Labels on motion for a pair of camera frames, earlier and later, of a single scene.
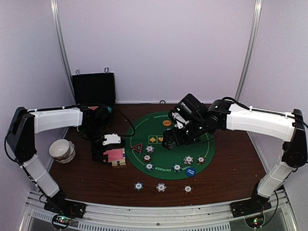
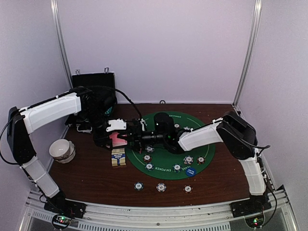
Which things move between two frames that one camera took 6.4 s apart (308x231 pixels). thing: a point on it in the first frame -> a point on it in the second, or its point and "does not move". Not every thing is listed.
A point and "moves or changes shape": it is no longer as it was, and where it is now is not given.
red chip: (200, 160) does not move
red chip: (147, 158) does not move
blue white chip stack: (161, 187) does not move
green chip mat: (149, 166) does not move
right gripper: (168, 136) -> (136, 136)
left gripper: (97, 157) -> (101, 139)
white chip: (149, 148) does not move
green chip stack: (138, 186) does not move
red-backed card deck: (117, 157) moves or changes shape
